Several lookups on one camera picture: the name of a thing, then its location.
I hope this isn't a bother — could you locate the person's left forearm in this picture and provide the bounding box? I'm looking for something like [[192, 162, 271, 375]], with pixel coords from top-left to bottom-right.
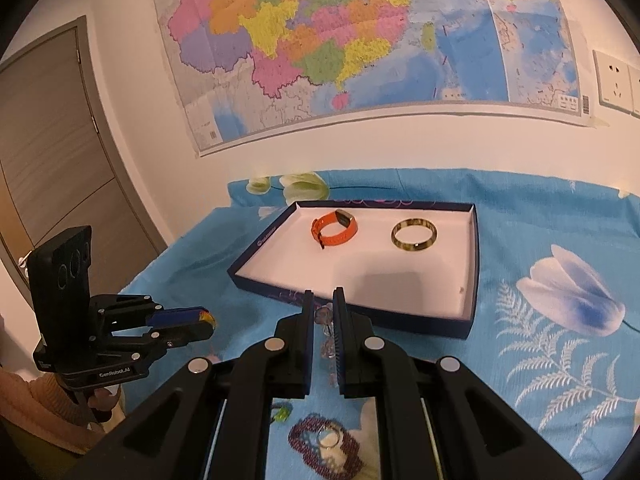
[[0, 364, 98, 453]]

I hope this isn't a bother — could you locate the blue floral cloth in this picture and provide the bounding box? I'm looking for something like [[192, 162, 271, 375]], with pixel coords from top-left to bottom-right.
[[117, 167, 640, 480]]

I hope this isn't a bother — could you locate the orange wrist watch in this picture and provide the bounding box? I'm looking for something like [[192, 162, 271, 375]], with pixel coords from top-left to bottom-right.
[[310, 208, 359, 250]]

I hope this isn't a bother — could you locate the silver ring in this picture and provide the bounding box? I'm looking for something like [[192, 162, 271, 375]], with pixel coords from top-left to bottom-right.
[[315, 427, 347, 452]]

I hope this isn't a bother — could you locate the grey-brown door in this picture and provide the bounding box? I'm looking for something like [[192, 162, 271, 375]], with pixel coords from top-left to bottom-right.
[[0, 16, 168, 306]]

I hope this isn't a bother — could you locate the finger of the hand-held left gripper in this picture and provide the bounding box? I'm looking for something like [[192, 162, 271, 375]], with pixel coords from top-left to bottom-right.
[[91, 293, 216, 334], [101, 324, 217, 362]]

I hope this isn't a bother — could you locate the clear bead bracelet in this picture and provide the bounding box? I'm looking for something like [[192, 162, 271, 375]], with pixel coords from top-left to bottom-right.
[[313, 302, 337, 377]]

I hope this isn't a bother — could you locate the person's left hand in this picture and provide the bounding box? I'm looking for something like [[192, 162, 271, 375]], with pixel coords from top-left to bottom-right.
[[86, 384, 124, 424]]

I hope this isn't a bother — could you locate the dark blue box lid tray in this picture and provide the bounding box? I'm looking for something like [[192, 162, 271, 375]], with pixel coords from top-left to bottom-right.
[[227, 200, 481, 341]]

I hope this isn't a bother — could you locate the yellow-green bangle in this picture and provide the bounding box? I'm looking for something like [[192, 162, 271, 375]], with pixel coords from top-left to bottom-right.
[[390, 217, 440, 252]]

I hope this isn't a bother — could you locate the maroon bead bracelet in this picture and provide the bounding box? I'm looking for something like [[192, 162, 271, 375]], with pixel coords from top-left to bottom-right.
[[287, 412, 364, 479]]

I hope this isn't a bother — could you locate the white wall socket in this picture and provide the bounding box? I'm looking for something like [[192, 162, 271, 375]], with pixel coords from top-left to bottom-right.
[[627, 67, 640, 119], [592, 50, 633, 112]]

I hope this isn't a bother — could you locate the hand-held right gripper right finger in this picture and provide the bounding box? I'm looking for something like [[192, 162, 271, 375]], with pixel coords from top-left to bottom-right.
[[332, 287, 584, 480]]

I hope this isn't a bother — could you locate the colourful wall map poster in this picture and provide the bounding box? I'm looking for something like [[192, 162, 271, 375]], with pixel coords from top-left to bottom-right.
[[152, 0, 596, 158]]

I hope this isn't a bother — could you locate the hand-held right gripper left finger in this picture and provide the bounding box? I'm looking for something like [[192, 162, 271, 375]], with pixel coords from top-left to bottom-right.
[[65, 289, 316, 480]]

